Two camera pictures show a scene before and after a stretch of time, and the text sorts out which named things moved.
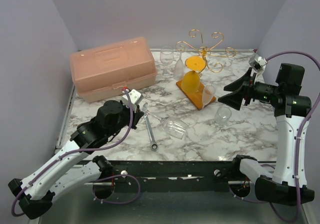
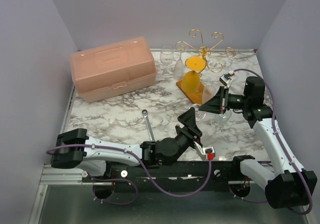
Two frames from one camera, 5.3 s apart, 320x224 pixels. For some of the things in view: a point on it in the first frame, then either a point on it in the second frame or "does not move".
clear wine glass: [175, 126] → [199, 114]
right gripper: [235, 99] → [218, 104]
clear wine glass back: [166, 59] does not move
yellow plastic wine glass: [190, 81] does not move
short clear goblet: [222, 115] does not move
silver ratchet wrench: [154, 144] does not move
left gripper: [136, 116] → [188, 118]
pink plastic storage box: [101, 73] does not move
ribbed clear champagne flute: [179, 70] does not move
